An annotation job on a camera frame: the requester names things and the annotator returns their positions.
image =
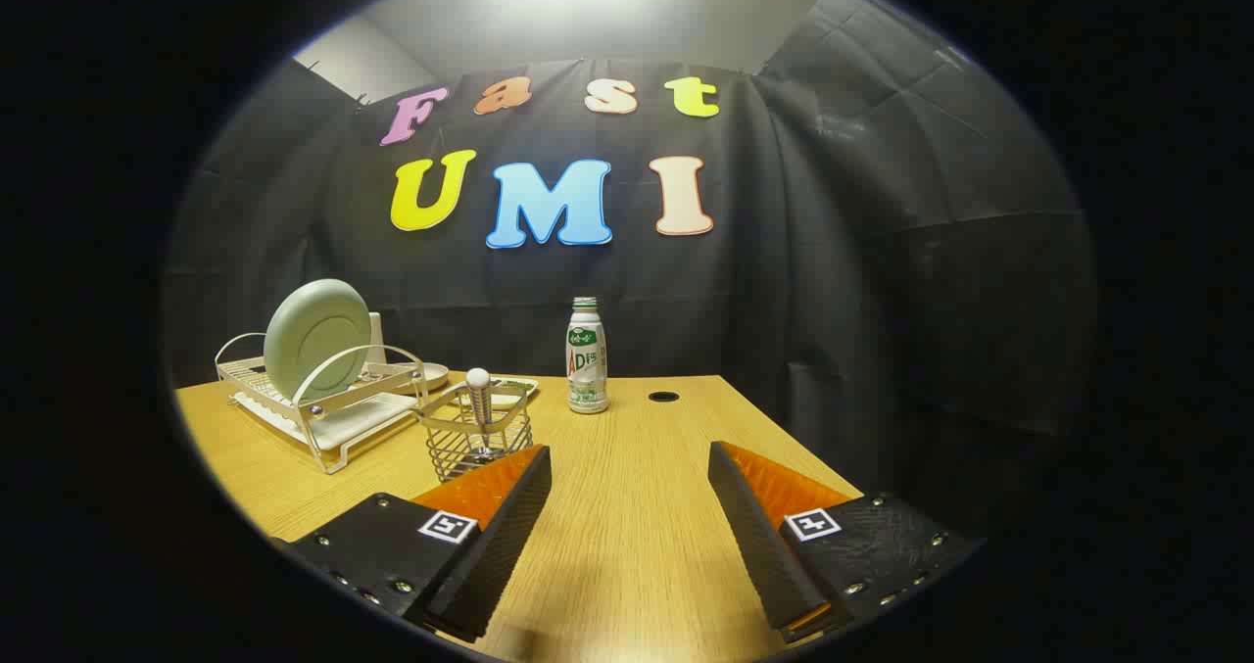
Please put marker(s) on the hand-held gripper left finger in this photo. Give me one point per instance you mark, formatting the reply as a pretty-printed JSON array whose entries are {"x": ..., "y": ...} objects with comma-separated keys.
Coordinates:
[{"x": 509, "y": 536}]

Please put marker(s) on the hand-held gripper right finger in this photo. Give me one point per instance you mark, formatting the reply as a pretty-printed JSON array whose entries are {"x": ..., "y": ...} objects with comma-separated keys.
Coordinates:
[{"x": 749, "y": 536}]

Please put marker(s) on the pale green plate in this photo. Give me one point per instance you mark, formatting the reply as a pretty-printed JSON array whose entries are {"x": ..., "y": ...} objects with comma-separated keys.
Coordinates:
[{"x": 313, "y": 340}]

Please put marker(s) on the small round white dish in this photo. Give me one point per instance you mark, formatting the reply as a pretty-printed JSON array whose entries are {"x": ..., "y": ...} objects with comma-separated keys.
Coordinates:
[{"x": 431, "y": 374}]

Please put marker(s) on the white divided bean tray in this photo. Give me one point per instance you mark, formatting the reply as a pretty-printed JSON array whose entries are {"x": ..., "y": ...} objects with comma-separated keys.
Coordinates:
[{"x": 514, "y": 386}]

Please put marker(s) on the white green label bottle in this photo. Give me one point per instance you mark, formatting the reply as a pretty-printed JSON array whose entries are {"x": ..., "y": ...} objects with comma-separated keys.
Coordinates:
[{"x": 587, "y": 364}]

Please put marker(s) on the white toaster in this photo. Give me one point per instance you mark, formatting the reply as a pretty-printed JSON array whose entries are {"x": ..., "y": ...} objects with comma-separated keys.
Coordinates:
[{"x": 376, "y": 340}]

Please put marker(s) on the black backdrop cloth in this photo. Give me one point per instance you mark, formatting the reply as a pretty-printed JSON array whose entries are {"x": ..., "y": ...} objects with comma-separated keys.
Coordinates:
[{"x": 833, "y": 301}]

